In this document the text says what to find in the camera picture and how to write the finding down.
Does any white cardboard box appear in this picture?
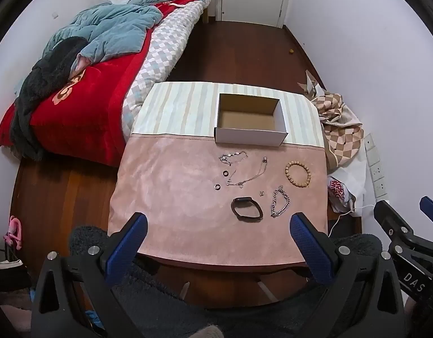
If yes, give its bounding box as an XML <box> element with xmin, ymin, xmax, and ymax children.
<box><xmin>214</xmin><ymin>93</ymin><xmax>288</xmax><ymax>147</ymax></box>

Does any bed with red blanket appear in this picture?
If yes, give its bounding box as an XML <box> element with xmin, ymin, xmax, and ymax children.
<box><xmin>0</xmin><ymin>2</ymin><xmax>175</xmax><ymax>167</ymax></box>

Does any dark fleece cloth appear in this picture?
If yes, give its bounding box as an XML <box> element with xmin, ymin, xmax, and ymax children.
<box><xmin>10</xmin><ymin>36</ymin><xmax>91</xmax><ymax>163</ymax></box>

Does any black smart band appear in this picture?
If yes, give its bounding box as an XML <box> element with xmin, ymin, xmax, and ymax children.
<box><xmin>231</xmin><ymin>197</ymin><xmax>264</xmax><ymax>223</ymax></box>

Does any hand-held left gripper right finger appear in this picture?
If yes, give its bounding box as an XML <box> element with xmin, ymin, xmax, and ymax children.
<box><xmin>289</xmin><ymin>212</ymin><xmax>406</xmax><ymax>338</ymax></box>

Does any white bag with red print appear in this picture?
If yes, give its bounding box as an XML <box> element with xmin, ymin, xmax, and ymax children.
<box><xmin>327</xmin><ymin>148</ymin><xmax>367</xmax><ymax>214</ymax></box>

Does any silver chain bracelet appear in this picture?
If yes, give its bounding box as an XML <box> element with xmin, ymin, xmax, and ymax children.
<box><xmin>271</xmin><ymin>186</ymin><xmax>291</xmax><ymax>218</ymax></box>

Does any white cable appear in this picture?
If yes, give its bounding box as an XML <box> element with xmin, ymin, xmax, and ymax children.
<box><xmin>327</xmin><ymin>202</ymin><xmax>378</xmax><ymax>237</ymax></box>

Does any pink and striped tablecloth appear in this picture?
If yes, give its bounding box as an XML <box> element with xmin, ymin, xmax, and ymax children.
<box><xmin>107</xmin><ymin>82</ymin><xmax>330</xmax><ymax>267</ymax></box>

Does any brown checkered cloth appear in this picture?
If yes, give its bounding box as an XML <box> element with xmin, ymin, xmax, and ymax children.
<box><xmin>310</xmin><ymin>90</ymin><xmax>364</xmax><ymax>170</ymax></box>

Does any thin chain necklace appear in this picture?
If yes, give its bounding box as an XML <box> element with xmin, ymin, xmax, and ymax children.
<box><xmin>226</xmin><ymin>156</ymin><xmax>268</xmax><ymax>189</ymax></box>

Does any checkered bed sheet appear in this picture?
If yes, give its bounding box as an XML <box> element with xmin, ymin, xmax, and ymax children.
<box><xmin>121</xmin><ymin>0</ymin><xmax>217</xmax><ymax>142</ymax></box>

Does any wooden bed frame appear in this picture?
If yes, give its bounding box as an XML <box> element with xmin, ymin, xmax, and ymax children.
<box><xmin>202</xmin><ymin>0</ymin><xmax>218</xmax><ymax>24</ymax></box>

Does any dark fuzzy cloth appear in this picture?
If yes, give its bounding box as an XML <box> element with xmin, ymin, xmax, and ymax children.
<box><xmin>69</xmin><ymin>225</ymin><xmax>383</xmax><ymax>338</ymax></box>

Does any wooden bead bracelet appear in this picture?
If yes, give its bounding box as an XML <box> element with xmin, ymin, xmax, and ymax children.
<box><xmin>285</xmin><ymin>161</ymin><xmax>312</xmax><ymax>188</ymax></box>

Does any silver charm bracelet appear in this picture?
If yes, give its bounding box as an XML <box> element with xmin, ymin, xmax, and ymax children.
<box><xmin>219</xmin><ymin>151</ymin><xmax>248</xmax><ymax>167</ymax></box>

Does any teal quilt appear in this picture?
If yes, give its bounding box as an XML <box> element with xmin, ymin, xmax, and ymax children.
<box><xmin>42</xmin><ymin>0</ymin><xmax>212</xmax><ymax>67</ymax></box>

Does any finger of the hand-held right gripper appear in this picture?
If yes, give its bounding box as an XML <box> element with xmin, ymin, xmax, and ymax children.
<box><xmin>419</xmin><ymin>196</ymin><xmax>433</xmax><ymax>230</ymax></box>
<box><xmin>374</xmin><ymin>200</ymin><xmax>432</xmax><ymax>254</ymax></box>

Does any pink plastic object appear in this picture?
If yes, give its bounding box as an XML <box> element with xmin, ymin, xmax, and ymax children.
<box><xmin>4</xmin><ymin>215</ymin><xmax>23</xmax><ymax>248</ymax></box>

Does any white power strip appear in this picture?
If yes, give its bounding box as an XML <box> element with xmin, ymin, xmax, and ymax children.
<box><xmin>364</xmin><ymin>133</ymin><xmax>388</xmax><ymax>200</ymax></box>

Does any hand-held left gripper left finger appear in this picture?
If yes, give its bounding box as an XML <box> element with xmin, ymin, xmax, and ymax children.
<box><xmin>30</xmin><ymin>212</ymin><xmax>148</xmax><ymax>338</ymax></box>

